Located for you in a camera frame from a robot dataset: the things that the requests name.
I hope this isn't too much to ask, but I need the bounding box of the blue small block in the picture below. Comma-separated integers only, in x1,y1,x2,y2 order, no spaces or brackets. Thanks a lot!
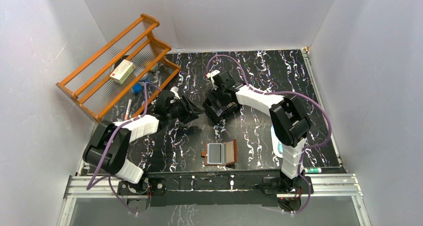
131,83,143,95

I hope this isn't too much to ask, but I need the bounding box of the purple cable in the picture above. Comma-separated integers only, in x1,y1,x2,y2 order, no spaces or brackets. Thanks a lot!
86,81,164,215
205,54,332,215

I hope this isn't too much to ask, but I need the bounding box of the green white marker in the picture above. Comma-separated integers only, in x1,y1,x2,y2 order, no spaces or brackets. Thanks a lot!
304,168,322,174

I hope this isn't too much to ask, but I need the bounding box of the gold credit card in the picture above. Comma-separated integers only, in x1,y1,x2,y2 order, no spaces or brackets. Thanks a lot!
222,141,235,164

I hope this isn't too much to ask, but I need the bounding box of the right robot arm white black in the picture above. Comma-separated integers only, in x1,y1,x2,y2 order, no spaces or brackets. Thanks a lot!
203,70,311,194

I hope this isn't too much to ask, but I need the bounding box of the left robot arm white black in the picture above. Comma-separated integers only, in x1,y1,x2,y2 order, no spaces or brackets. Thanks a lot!
83,89,205,194

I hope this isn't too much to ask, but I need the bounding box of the pink white pen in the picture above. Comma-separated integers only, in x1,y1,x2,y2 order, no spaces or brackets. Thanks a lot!
124,99,132,120

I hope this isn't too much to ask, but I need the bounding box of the orange wooden rack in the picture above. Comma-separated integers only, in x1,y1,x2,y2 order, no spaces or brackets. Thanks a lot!
56,13,181,122

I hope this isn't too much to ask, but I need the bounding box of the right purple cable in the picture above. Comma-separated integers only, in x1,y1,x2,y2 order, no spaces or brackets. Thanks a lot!
205,54,332,215

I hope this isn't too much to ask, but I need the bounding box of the black card tray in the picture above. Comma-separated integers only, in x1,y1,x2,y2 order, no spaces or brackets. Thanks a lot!
203,92,240,124

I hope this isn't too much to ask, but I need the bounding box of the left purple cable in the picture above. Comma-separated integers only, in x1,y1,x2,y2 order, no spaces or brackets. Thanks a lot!
86,81,164,215

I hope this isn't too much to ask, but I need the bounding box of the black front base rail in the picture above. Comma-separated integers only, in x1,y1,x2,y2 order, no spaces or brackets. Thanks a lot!
149,170,280,207

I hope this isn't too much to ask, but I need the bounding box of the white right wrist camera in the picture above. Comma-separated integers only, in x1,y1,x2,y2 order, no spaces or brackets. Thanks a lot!
205,70,220,90

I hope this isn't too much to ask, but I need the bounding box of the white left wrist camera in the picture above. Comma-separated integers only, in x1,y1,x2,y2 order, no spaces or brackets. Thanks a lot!
170,87,180,100

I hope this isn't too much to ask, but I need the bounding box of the brown leather card holder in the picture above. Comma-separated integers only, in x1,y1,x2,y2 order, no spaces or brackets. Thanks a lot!
201,139,238,166

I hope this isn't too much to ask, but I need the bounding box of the blue small bottle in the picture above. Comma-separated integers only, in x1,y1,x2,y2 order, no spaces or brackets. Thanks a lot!
138,72,151,85

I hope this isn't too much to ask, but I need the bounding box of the white red small box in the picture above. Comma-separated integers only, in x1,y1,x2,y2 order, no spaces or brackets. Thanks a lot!
110,59,135,84

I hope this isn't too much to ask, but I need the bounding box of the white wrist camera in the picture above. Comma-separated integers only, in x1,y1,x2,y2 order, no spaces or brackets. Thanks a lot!
170,87,180,100
205,70,220,90

